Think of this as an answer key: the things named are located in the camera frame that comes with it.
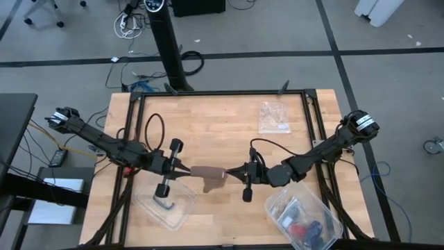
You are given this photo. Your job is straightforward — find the black aluminium table frame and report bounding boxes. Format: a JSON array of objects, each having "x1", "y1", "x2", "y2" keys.
[{"x1": 83, "y1": 88, "x2": 375, "y2": 250}]

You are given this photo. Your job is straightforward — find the grey chair base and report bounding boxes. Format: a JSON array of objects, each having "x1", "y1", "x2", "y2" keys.
[{"x1": 23, "y1": 0, "x2": 87, "y2": 28}]

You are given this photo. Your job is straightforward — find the white power strip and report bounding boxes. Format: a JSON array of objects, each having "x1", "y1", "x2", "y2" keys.
[{"x1": 113, "y1": 12, "x2": 145, "y2": 40}]

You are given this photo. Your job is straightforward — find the clear plastic storage box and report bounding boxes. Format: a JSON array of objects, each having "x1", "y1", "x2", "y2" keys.
[{"x1": 264, "y1": 180, "x2": 344, "y2": 250}]

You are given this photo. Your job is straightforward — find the red item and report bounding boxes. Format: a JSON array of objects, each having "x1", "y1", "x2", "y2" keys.
[{"x1": 290, "y1": 224, "x2": 309, "y2": 240}]

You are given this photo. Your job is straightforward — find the tan elastic bandage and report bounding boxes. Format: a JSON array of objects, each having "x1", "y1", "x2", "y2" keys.
[{"x1": 189, "y1": 165, "x2": 228, "y2": 194}]

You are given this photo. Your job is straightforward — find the dark wrist cable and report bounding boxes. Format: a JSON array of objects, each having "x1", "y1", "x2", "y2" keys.
[
  {"x1": 249, "y1": 137, "x2": 298, "y2": 158},
  {"x1": 144, "y1": 112, "x2": 166, "y2": 152}
]

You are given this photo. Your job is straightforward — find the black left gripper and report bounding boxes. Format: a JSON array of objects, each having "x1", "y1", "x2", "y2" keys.
[{"x1": 149, "y1": 137, "x2": 191, "y2": 199}]

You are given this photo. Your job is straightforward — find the grey cabinet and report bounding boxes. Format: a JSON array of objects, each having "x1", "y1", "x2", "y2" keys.
[{"x1": 27, "y1": 166, "x2": 95, "y2": 226}]

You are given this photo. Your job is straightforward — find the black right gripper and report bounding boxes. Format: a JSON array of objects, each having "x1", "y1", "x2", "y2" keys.
[{"x1": 227, "y1": 147, "x2": 270, "y2": 203}]

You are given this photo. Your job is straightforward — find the grey metal handle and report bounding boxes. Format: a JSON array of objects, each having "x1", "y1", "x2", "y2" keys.
[{"x1": 153, "y1": 193, "x2": 177, "y2": 212}]

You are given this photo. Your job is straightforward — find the black tower fan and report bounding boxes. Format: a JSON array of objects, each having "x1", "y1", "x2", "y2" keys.
[{"x1": 144, "y1": 0, "x2": 194, "y2": 92}]

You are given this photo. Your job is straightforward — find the grey caster wheel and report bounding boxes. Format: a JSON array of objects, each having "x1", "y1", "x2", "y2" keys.
[{"x1": 422, "y1": 135, "x2": 444, "y2": 156}]

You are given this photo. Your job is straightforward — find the black cabinet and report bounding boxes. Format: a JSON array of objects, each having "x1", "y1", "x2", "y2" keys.
[{"x1": 171, "y1": 0, "x2": 227, "y2": 17}]

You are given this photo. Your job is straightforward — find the white plastic object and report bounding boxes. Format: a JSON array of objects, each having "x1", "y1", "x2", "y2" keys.
[{"x1": 353, "y1": 0, "x2": 406, "y2": 28}]

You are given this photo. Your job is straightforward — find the black power adapter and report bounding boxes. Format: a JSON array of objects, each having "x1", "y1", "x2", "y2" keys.
[{"x1": 48, "y1": 149, "x2": 69, "y2": 168}]

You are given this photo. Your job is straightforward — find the yellow cable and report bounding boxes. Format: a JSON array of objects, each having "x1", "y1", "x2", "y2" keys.
[{"x1": 27, "y1": 121, "x2": 99, "y2": 160}]

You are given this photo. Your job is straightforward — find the dark right wrist cable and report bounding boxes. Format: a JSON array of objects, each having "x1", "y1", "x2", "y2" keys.
[{"x1": 249, "y1": 137, "x2": 298, "y2": 158}]

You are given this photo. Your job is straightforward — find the black packet white label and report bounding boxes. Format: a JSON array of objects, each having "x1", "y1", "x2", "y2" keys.
[{"x1": 275, "y1": 197, "x2": 305, "y2": 228}]

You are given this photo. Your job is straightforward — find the dark left wrist cable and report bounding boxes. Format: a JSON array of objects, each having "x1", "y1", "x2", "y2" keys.
[{"x1": 144, "y1": 112, "x2": 166, "y2": 152}]

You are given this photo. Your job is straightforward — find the blue item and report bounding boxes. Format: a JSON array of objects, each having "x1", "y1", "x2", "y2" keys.
[{"x1": 307, "y1": 220, "x2": 325, "y2": 246}]

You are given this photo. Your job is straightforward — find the black coiled cable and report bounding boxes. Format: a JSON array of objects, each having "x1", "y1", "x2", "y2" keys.
[{"x1": 180, "y1": 50, "x2": 205, "y2": 76}]

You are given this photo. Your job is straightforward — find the clear plastic zip bag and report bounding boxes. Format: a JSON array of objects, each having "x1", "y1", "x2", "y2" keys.
[{"x1": 258, "y1": 101, "x2": 291, "y2": 135}]

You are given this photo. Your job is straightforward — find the black desk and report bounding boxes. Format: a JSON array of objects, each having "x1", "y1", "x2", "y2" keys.
[{"x1": 0, "y1": 92, "x2": 89, "y2": 250}]

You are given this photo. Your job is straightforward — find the blue cable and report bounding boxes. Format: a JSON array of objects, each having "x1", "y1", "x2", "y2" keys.
[
  {"x1": 128, "y1": 80, "x2": 156, "y2": 93},
  {"x1": 359, "y1": 161, "x2": 413, "y2": 244}
]

